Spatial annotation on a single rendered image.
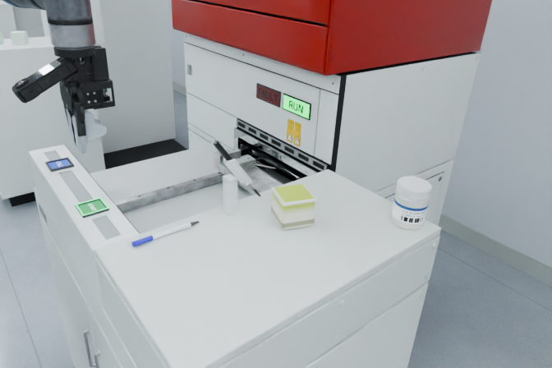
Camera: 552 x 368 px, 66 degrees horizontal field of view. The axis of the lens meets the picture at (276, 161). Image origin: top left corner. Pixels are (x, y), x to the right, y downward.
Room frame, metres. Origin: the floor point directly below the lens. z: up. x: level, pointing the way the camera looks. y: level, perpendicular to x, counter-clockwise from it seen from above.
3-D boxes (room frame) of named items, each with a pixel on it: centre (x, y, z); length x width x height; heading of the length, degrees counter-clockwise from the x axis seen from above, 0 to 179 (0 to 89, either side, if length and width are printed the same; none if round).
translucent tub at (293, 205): (0.78, -0.04, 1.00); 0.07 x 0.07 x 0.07; 21
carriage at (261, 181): (1.13, 0.06, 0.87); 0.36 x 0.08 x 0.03; 40
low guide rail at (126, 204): (1.12, 0.28, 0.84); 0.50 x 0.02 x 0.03; 130
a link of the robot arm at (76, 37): (0.80, 0.39, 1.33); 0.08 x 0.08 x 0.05
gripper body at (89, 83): (0.81, 0.38, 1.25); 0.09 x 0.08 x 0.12; 130
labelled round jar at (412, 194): (0.80, -0.29, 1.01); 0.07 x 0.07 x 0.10
